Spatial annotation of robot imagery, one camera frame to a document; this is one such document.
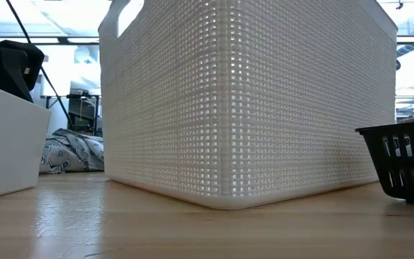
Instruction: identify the black desk with equipment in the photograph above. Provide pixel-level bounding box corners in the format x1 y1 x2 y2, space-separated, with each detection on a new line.
40 92 102 137

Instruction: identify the small white plastic bin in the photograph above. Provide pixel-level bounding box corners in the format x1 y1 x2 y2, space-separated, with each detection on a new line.
0 79 52 203

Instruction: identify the grey patterned cloth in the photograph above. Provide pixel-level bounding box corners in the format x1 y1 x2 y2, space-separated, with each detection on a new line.
38 127 105 176

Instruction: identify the thin black diagonal rod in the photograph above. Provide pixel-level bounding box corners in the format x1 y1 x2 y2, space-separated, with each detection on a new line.
4 0 74 129

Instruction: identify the large white woven basket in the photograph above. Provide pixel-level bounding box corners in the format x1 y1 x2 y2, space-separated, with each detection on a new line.
98 0 399 211

